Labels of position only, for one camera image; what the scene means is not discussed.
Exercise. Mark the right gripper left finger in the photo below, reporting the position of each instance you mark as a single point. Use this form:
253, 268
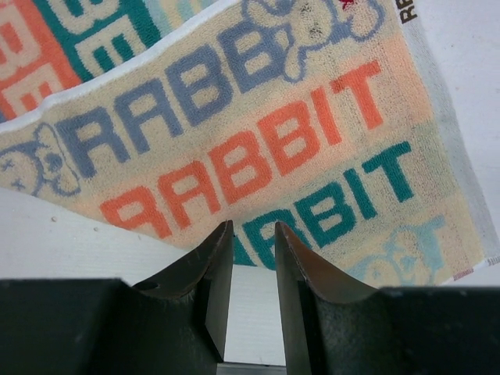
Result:
174, 322

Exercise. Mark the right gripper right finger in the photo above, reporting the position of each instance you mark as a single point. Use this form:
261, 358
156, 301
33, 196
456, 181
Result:
335, 324

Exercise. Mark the rabbit print towel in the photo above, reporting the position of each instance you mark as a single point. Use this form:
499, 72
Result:
329, 116

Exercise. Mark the aluminium front rail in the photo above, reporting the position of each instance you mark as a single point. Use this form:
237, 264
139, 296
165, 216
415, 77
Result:
237, 368

